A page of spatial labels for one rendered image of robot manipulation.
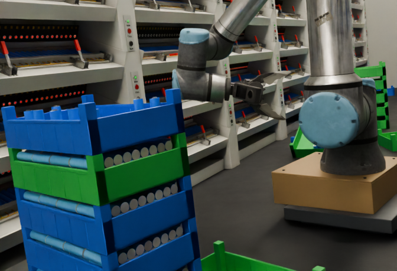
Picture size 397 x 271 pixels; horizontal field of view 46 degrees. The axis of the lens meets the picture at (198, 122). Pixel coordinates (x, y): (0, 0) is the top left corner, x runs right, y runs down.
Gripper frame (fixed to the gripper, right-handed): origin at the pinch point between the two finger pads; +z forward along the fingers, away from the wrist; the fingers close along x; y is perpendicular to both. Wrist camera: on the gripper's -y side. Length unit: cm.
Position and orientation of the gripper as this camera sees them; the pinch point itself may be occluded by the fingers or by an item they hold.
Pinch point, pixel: (289, 96)
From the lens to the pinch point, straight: 149.5
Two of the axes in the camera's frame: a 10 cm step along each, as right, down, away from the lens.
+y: 0.0, -1.9, 9.8
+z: 10.0, 1.0, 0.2
